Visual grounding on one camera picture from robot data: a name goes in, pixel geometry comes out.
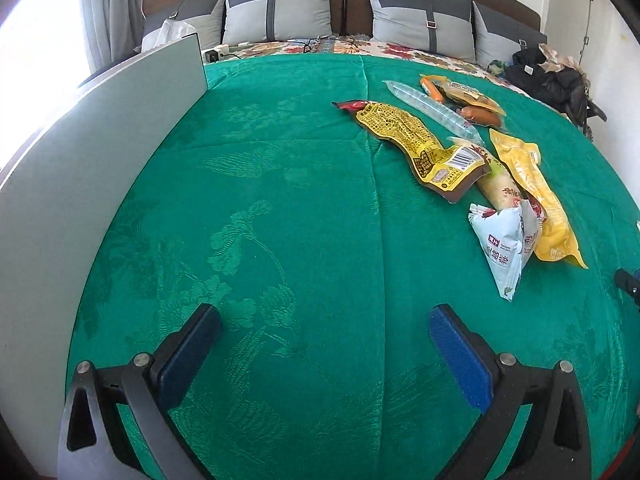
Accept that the green patterned blanket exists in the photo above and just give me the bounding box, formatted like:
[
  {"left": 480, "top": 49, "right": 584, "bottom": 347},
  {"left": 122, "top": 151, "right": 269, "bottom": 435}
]
[{"left": 65, "top": 52, "right": 640, "bottom": 480}]

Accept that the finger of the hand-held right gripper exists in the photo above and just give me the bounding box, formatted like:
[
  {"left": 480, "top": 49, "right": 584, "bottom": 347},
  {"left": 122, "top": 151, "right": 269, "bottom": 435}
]
[{"left": 615, "top": 267, "right": 640, "bottom": 306}]

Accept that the grey pillows row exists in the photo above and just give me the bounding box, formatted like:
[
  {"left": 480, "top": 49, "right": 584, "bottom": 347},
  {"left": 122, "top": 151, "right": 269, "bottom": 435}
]
[{"left": 141, "top": 0, "right": 543, "bottom": 41}]

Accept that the white triangular snack packet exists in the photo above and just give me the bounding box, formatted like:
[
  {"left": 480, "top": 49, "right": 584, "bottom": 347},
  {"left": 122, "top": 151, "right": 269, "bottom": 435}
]
[{"left": 467, "top": 199, "right": 543, "bottom": 302}]

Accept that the beige crumpled cloth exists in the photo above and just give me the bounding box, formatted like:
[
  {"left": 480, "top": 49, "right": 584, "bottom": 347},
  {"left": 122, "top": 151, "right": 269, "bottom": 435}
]
[{"left": 537, "top": 42, "right": 583, "bottom": 73}]

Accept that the grey curtain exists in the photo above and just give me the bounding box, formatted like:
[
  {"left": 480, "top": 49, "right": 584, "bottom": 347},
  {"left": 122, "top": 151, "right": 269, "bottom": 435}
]
[{"left": 75, "top": 0, "right": 146, "bottom": 76}]

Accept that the beige cylinder snack packet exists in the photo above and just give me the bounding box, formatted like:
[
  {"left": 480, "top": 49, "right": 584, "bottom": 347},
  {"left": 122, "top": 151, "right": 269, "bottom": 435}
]
[{"left": 450, "top": 137, "right": 548, "bottom": 221}]

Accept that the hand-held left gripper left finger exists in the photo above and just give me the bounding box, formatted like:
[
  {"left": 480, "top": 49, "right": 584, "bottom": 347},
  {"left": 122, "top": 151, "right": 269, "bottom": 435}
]
[{"left": 57, "top": 302, "right": 223, "bottom": 480}]

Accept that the yellow transparent packet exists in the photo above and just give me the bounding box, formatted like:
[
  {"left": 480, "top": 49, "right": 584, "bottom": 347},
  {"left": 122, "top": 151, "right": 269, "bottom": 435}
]
[{"left": 442, "top": 78, "right": 506, "bottom": 116}]

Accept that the yellow brown printed snack packet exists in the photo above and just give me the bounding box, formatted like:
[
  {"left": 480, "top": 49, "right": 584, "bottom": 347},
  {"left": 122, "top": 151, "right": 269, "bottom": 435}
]
[{"left": 331, "top": 99, "right": 493, "bottom": 204}]

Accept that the floral bedsheet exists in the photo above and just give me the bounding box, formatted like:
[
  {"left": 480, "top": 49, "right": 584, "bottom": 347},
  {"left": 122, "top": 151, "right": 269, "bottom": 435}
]
[{"left": 202, "top": 35, "right": 571, "bottom": 116}]

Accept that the grey pillow with strap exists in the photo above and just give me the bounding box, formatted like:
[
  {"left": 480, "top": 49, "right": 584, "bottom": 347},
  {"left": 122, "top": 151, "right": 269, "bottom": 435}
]
[
  {"left": 142, "top": 0, "right": 226, "bottom": 51},
  {"left": 472, "top": 1, "right": 548, "bottom": 68},
  {"left": 364, "top": 0, "right": 476, "bottom": 63},
  {"left": 222, "top": 0, "right": 337, "bottom": 45}
]

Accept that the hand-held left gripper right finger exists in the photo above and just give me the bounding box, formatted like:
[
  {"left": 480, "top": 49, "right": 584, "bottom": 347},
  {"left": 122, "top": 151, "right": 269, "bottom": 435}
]
[{"left": 428, "top": 303, "right": 593, "bottom": 480}]

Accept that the sausage in clear packet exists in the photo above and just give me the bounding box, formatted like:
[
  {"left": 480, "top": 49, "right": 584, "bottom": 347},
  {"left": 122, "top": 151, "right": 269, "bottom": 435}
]
[{"left": 457, "top": 102, "right": 508, "bottom": 133}]

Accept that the grey white board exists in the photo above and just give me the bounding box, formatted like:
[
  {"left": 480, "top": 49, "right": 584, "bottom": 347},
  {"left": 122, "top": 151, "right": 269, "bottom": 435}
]
[{"left": 0, "top": 32, "right": 208, "bottom": 480}]

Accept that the black cable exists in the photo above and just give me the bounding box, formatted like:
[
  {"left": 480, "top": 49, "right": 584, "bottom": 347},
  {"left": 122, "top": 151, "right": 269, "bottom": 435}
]
[{"left": 287, "top": 37, "right": 371, "bottom": 53}]

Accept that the long transparent snack packet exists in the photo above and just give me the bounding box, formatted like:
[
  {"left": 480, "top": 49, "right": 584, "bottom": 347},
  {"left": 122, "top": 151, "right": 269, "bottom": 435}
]
[{"left": 382, "top": 80, "right": 483, "bottom": 146}]

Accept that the small orange sausage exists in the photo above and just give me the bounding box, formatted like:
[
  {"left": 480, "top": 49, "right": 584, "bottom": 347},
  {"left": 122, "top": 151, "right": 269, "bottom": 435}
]
[{"left": 420, "top": 75, "right": 446, "bottom": 103}]

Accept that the long yellow snack packet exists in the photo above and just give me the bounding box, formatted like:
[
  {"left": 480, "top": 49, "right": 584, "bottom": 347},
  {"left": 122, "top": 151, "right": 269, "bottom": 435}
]
[{"left": 489, "top": 128, "right": 588, "bottom": 269}]

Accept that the pile of black clothes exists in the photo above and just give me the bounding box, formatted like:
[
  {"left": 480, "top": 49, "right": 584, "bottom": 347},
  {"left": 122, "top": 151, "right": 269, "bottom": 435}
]
[{"left": 505, "top": 47, "right": 608, "bottom": 126}]

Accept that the white plastic bag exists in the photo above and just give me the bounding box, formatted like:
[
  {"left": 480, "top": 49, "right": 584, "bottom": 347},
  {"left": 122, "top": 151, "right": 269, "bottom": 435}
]
[{"left": 141, "top": 19, "right": 196, "bottom": 53}]

